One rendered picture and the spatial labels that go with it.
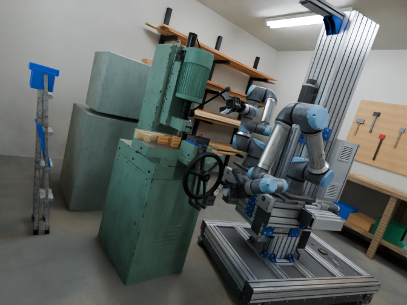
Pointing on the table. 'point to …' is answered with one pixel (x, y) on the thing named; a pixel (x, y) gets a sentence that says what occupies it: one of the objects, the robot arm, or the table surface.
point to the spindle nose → (185, 109)
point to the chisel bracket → (180, 124)
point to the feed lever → (208, 101)
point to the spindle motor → (194, 75)
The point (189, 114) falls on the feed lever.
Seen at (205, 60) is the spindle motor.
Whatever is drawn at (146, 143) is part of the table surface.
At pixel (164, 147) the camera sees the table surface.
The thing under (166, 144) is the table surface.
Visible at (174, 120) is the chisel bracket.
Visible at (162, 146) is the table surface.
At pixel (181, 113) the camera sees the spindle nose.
